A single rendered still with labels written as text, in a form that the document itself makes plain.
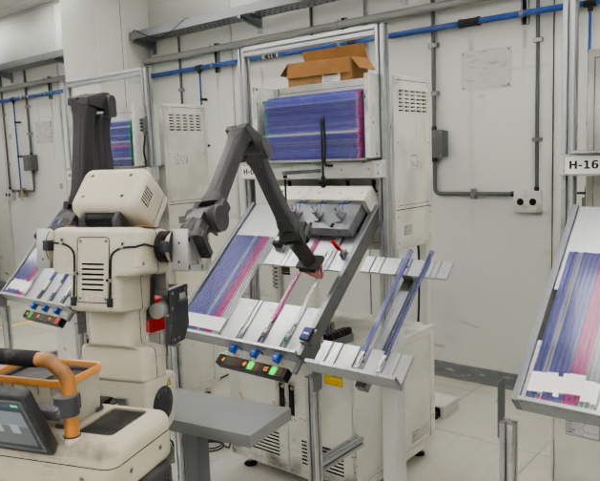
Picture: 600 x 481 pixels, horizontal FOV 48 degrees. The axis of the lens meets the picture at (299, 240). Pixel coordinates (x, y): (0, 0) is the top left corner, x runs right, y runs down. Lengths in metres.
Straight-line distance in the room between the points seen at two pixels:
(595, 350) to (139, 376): 1.24
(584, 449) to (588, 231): 0.67
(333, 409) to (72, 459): 1.40
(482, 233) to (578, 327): 2.10
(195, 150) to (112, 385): 2.17
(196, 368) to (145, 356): 2.14
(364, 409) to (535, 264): 1.62
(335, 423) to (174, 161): 1.76
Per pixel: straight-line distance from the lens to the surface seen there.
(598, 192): 2.46
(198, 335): 2.71
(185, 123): 3.86
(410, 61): 4.29
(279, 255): 2.76
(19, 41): 7.78
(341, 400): 2.71
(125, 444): 1.56
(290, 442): 2.96
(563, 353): 2.01
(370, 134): 2.60
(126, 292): 1.83
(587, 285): 2.13
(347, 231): 2.59
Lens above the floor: 1.40
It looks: 7 degrees down
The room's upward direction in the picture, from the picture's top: 2 degrees counter-clockwise
